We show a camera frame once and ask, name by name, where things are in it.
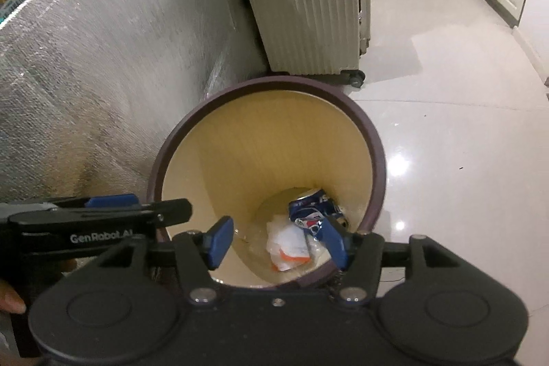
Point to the person's left hand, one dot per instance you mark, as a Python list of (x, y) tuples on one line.
[(10, 301)]

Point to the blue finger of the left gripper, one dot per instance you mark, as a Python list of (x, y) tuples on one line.
[(113, 201)]

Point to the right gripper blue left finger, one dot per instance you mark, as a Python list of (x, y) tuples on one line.
[(199, 253)]

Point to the round wooden trash bin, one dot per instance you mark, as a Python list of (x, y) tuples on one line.
[(249, 150)]

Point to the crushed blue soda can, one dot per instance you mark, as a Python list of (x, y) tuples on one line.
[(309, 210)]

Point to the cream hard-shell suitcase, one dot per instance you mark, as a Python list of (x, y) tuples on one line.
[(312, 37)]

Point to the white orange crumpled wrapper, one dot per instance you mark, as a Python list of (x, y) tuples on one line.
[(286, 244)]

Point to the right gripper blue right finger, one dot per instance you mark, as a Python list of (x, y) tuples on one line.
[(359, 257)]

